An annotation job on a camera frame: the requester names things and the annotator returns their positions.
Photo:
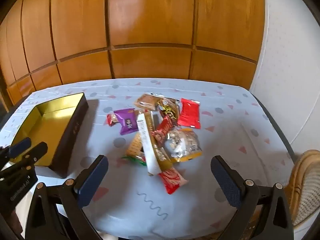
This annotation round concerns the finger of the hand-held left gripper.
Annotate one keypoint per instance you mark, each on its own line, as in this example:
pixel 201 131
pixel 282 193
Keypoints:
pixel 37 151
pixel 21 146

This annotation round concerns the orange cracker packet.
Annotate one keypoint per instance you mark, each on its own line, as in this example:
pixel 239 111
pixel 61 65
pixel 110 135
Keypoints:
pixel 135 145

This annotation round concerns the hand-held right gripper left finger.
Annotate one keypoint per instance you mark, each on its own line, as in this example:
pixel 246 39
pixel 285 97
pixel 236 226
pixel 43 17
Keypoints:
pixel 92 180

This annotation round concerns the tan candy packet red ends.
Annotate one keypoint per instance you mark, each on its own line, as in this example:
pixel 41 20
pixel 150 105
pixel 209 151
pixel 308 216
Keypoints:
pixel 111 120

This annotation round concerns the wicker chair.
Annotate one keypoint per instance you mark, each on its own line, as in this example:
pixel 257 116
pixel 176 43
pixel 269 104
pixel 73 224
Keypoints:
pixel 306 180

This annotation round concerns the purple snack packet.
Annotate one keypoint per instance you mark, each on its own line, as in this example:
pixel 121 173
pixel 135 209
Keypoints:
pixel 127 122

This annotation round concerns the long gold snack bar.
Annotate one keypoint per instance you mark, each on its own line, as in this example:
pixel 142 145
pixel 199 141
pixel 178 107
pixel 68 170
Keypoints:
pixel 161 155

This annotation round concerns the clear yellow-edged nut bag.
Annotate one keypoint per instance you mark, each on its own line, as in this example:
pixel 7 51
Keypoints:
pixel 183 142

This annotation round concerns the wooden wardrobe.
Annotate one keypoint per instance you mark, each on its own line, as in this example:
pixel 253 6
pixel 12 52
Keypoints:
pixel 150 25

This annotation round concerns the light patterned tablecloth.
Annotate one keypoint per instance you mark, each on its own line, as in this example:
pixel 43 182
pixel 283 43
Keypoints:
pixel 225 135

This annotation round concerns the long white snack box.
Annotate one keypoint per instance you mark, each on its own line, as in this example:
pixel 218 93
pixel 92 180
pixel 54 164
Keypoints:
pixel 147 145

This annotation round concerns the black gold tan sachet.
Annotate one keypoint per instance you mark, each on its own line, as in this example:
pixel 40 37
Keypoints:
pixel 170 108

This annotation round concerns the brown biscuit packet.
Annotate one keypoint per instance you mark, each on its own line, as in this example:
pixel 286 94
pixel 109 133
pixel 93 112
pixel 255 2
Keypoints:
pixel 146 102

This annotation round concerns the plain red snack packet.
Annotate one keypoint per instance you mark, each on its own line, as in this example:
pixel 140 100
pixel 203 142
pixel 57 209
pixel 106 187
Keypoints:
pixel 190 113

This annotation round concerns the green red snack packet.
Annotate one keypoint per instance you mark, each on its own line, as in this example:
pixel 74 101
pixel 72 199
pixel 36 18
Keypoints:
pixel 137 160

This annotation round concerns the black tin box gold inside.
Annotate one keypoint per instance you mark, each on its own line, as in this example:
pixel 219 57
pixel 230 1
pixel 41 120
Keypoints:
pixel 50 130

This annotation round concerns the red wafer packet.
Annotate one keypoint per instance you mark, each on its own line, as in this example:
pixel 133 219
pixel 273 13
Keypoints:
pixel 172 180
pixel 161 131

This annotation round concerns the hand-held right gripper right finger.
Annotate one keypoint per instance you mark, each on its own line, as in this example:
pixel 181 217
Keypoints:
pixel 225 180

